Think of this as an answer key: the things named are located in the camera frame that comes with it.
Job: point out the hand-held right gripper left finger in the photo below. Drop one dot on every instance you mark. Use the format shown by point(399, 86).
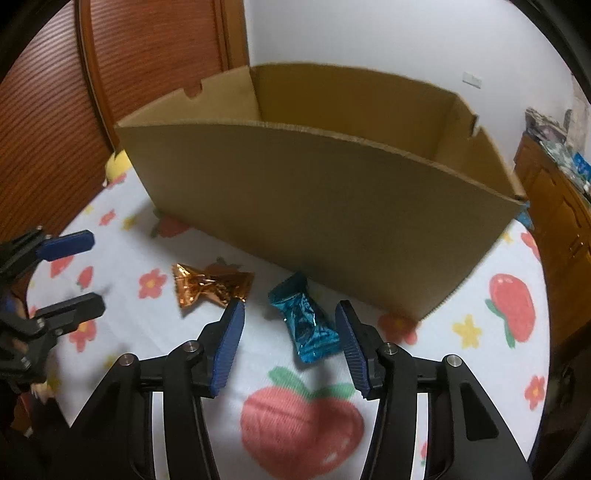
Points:
point(228, 350)

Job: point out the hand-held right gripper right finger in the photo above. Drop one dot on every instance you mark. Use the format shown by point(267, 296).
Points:
point(353, 350)

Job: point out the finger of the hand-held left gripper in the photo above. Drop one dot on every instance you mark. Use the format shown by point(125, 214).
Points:
point(78, 307)
point(69, 244)

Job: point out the teal foil candy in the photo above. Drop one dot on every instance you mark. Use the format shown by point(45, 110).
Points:
point(304, 323)

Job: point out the orange foil candy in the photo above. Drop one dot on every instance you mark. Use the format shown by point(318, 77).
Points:
point(207, 286)

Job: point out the brown cardboard box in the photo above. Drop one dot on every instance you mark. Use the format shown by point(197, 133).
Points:
point(323, 221)

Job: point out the fruit and flower print tablecloth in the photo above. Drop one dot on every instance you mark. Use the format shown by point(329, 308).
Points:
point(138, 332)

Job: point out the yellow plush toy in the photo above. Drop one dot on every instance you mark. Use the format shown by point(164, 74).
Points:
point(117, 164)

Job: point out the brown louvred wooden door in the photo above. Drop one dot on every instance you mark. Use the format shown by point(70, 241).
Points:
point(46, 138)

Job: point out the blue foil wrapper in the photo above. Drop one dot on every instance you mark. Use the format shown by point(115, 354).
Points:
point(524, 220)

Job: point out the wooden cabinet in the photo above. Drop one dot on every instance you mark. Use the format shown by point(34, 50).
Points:
point(554, 207)

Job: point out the white wall outlet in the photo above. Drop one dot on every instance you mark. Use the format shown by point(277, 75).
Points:
point(472, 79)

